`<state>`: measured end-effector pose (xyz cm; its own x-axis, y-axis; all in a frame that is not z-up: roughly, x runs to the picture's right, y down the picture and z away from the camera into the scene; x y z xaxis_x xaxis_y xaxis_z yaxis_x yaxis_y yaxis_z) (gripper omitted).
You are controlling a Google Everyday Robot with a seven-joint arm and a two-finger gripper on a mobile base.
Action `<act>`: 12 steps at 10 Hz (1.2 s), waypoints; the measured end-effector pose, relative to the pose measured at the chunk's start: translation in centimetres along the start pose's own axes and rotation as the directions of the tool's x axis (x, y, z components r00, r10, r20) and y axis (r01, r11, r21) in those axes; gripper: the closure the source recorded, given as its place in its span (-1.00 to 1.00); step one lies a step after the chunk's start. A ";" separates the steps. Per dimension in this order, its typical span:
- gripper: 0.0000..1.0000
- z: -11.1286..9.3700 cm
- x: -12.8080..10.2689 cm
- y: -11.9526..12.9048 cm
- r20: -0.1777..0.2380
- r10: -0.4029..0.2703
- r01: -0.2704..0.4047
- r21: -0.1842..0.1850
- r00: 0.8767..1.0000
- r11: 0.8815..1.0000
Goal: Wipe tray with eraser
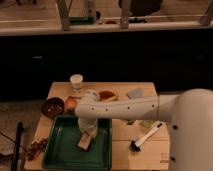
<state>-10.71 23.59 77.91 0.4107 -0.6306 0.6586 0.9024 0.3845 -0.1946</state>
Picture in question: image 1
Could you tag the wooden block eraser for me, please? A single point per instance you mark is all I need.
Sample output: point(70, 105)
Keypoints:
point(84, 141)

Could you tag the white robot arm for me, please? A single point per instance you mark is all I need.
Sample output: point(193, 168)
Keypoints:
point(189, 113)

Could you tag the black pole stand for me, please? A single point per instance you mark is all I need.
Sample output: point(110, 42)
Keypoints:
point(17, 145)

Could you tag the dried red chili bunch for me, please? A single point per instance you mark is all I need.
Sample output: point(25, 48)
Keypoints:
point(36, 148)

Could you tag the dark brown round bowl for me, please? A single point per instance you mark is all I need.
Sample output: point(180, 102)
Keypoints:
point(52, 107)

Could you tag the orange round fruit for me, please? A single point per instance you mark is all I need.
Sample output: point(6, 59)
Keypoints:
point(69, 105)

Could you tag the white paper cup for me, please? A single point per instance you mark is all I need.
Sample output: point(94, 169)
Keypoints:
point(76, 81)

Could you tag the green leafy vegetable piece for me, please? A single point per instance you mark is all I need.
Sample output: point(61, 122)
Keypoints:
point(147, 123)

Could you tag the green plastic tray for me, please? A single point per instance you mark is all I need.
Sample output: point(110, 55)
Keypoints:
point(63, 153)

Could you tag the grey cloth piece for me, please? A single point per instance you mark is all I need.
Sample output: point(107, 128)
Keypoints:
point(135, 93)

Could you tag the red sauce dish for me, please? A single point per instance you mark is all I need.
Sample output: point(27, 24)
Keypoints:
point(108, 96)

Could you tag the white handled black brush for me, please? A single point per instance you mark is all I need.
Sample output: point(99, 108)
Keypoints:
point(135, 146)

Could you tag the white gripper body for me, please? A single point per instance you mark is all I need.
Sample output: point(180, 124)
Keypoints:
point(89, 126)

